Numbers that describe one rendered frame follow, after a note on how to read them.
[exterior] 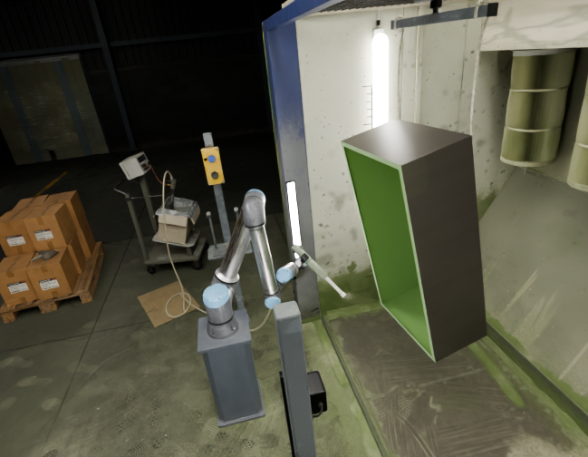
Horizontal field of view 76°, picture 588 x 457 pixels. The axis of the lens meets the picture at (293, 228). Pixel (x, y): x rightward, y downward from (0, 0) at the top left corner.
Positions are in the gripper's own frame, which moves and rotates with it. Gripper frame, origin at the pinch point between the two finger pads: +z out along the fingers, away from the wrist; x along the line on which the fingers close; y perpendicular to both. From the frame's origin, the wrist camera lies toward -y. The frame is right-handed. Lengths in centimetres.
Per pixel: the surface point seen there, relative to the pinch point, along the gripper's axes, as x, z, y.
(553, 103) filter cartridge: 44, 35, -175
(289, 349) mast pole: 25, -174, -50
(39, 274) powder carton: -177, 8, 202
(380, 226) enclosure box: 21, -3, -54
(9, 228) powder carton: -238, 14, 201
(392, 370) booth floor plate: 96, 12, 16
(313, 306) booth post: 28, 50, 42
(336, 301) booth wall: 38, 60, 28
